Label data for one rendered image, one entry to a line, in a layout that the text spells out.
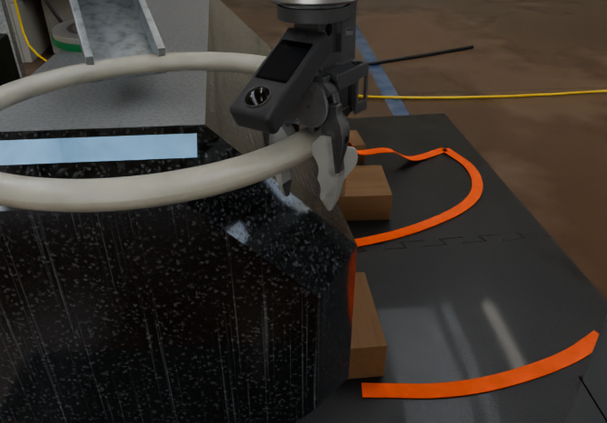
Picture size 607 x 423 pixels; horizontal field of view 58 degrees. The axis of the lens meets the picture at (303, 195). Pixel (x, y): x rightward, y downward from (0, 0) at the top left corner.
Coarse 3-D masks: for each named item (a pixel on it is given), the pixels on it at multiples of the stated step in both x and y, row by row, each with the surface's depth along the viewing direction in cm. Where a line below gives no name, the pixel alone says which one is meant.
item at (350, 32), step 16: (288, 16) 50; (304, 16) 50; (320, 16) 50; (336, 16) 50; (352, 16) 55; (336, 32) 55; (352, 32) 56; (336, 48) 56; (352, 48) 57; (336, 64) 56; (352, 64) 56; (368, 64) 57; (320, 80) 52; (336, 80) 54; (352, 80) 55; (304, 96) 54; (320, 96) 52; (336, 96) 54; (352, 96) 58; (304, 112) 54; (320, 112) 53
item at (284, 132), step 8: (280, 128) 58; (288, 128) 58; (296, 128) 61; (272, 136) 59; (280, 136) 58; (280, 176) 61; (288, 176) 62; (280, 184) 61; (288, 184) 62; (288, 192) 63
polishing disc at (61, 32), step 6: (60, 24) 122; (66, 24) 122; (72, 24) 122; (54, 30) 118; (60, 30) 118; (66, 30) 118; (72, 30) 118; (54, 36) 116; (60, 36) 114; (66, 36) 114; (72, 36) 114; (78, 36) 114; (66, 42) 114; (72, 42) 114; (78, 42) 113
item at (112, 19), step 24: (72, 0) 93; (96, 0) 102; (120, 0) 103; (144, 0) 95; (96, 24) 96; (120, 24) 97; (144, 24) 95; (96, 48) 92; (120, 48) 92; (144, 48) 93
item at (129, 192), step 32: (96, 64) 84; (128, 64) 86; (160, 64) 88; (192, 64) 88; (224, 64) 87; (256, 64) 84; (0, 96) 73; (32, 96) 78; (320, 128) 58; (224, 160) 51; (256, 160) 52; (288, 160) 54; (0, 192) 48; (32, 192) 48; (64, 192) 47; (96, 192) 47; (128, 192) 47; (160, 192) 48; (192, 192) 49; (224, 192) 51
